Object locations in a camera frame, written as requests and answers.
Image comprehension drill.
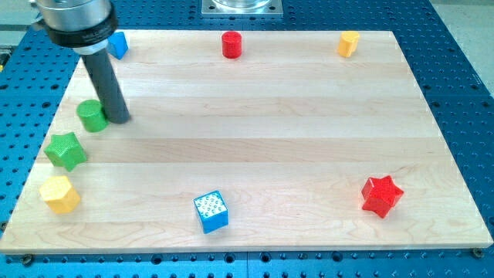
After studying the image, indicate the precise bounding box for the wooden board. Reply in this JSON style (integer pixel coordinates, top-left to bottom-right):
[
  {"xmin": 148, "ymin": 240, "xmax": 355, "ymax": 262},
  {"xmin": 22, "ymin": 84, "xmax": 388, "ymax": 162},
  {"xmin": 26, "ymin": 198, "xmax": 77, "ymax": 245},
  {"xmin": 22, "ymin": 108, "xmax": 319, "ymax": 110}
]
[{"xmin": 1, "ymin": 30, "xmax": 492, "ymax": 254}]

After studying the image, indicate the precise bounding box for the blue crescent block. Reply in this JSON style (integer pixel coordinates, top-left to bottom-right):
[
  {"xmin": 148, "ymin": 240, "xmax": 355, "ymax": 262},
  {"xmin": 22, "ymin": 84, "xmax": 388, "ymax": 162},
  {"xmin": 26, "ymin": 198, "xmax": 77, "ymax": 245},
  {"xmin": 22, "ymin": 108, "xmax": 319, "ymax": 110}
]
[{"xmin": 107, "ymin": 32, "xmax": 128, "ymax": 59}]

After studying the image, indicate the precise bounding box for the yellow hexagon block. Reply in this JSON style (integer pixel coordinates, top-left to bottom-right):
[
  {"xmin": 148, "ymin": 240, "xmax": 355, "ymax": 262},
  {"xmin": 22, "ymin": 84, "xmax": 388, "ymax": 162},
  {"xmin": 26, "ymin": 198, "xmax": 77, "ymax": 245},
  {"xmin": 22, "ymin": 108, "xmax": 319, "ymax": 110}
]
[{"xmin": 39, "ymin": 175, "xmax": 81, "ymax": 214}]

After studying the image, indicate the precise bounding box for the green star block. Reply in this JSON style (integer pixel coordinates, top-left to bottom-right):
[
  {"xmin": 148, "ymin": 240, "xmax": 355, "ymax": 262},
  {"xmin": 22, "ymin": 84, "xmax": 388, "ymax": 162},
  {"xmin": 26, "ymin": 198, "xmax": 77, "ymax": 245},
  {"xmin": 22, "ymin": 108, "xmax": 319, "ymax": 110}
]
[{"xmin": 44, "ymin": 132, "xmax": 87, "ymax": 171}]

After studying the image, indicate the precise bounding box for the blue cube block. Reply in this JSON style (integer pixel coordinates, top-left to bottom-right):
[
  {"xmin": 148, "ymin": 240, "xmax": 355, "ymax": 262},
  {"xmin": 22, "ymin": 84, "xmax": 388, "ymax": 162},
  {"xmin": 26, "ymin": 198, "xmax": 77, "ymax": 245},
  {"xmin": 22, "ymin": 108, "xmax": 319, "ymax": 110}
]
[{"xmin": 193, "ymin": 191, "xmax": 228, "ymax": 234}]

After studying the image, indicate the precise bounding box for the red star block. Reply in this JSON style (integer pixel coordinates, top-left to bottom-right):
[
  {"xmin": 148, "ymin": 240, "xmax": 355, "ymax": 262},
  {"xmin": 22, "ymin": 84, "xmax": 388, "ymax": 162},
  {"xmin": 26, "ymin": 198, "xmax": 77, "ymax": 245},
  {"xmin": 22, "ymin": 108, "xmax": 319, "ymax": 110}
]
[{"xmin": 361, "ymin": 175, "xmax": 404, "ymax": 219}]

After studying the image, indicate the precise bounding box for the green cylinder block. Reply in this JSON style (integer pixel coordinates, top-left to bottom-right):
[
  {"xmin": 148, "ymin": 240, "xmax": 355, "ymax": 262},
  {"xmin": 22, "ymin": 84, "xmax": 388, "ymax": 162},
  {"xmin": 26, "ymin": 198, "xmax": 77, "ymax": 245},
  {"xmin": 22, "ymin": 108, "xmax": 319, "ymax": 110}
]
[{"xmin": 76, "ymin": 100, "xmax": 108, "ymax": 133}]

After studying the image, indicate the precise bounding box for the red cylinder block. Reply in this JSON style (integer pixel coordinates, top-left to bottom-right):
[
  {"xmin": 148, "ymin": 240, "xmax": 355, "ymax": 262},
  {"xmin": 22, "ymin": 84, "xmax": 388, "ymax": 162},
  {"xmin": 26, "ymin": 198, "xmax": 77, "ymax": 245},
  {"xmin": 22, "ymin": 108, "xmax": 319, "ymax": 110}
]
[{"xmin": 221, "ymin": 31, "xmax": 242, "ymax": 59}]

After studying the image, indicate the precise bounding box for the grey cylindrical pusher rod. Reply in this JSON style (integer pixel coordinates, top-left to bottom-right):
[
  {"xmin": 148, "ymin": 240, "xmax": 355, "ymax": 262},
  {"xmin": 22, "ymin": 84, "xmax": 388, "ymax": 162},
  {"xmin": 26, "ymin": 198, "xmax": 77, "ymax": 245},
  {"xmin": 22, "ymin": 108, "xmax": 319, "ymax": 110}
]
[{"xmin": 81, "ymin": 49, "xmax": 130, "ymax": 124}]

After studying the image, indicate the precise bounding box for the yellow heart block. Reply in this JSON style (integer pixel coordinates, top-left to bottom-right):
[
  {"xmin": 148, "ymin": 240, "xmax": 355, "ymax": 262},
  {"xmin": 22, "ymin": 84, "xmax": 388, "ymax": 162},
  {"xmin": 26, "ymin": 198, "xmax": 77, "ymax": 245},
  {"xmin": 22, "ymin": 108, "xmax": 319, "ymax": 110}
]
[{"xmin": 337, "ymin": 31, "xmax": 360, "ymax": 58}]

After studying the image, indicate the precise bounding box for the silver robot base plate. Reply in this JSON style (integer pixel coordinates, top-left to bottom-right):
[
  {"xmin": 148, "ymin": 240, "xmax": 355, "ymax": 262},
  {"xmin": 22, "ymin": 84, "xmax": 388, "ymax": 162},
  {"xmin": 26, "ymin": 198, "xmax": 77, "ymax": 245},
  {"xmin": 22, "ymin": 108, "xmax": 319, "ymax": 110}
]
[{"xmin": 201, "ymin": 0, "xmax": 283, "ymax": 18}]

